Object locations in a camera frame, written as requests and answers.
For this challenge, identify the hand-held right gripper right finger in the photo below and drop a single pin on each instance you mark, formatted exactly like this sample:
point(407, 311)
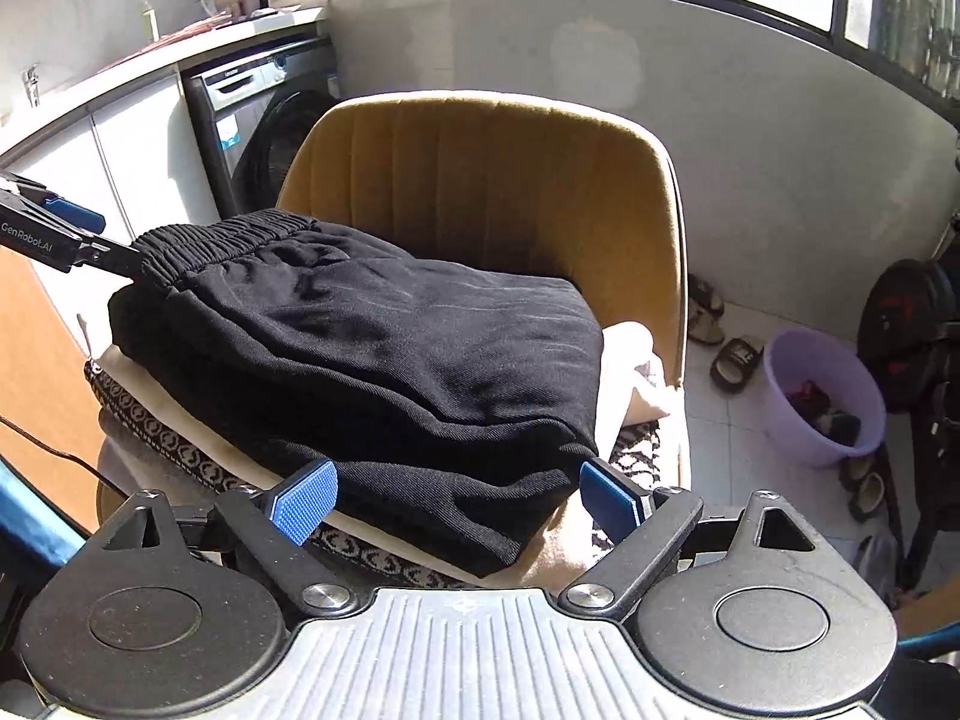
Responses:
point(607, 499)

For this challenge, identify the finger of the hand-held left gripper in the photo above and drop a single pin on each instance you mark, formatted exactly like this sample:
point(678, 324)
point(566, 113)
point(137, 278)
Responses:
point(112, 261)
point(71, 211)

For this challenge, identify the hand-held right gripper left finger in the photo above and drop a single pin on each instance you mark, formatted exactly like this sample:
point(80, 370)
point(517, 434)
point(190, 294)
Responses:
point(304, 502)

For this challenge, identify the black pants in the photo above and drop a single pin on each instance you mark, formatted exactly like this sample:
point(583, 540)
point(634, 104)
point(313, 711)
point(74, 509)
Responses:
point(375, 345)

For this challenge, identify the white counter cabinet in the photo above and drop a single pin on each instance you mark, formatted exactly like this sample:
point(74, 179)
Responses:
point(127, 135)

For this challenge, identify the orange wooden board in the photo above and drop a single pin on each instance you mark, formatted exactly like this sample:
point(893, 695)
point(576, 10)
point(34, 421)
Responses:
point(45, 360)

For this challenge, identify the chrome faucet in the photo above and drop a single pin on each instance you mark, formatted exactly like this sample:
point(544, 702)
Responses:
point(31, 86)

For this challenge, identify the black white patterned cloth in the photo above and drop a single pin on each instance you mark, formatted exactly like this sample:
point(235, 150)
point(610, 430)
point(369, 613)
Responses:
point(172, 454)

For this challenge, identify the brown sandal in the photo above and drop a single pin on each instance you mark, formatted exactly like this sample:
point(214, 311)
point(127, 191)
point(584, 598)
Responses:
point(705, 311)
point(735, 364)

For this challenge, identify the silver washing machine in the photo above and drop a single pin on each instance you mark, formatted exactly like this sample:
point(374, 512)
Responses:
point(247, 112)

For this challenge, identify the purple plastic basin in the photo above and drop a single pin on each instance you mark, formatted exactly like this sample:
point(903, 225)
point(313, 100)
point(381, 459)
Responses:
point(787, 367)

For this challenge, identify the dark shoes pile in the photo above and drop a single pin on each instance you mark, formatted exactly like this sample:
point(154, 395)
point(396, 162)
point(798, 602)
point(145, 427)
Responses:
point(821, 409)

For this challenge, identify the beige slipper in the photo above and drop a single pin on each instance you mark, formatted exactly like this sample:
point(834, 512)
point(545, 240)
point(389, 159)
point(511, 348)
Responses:
point(868, 499)
point(855, 469)

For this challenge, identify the brown cup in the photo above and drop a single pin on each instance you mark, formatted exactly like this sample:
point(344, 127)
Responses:
point(249, 4)

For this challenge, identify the mustard upholstered chair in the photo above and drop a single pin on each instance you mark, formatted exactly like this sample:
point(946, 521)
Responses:
point(487, 172)

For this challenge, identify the black exercise machine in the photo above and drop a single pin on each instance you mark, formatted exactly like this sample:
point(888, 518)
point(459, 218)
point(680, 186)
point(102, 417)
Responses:
point(915, 315)

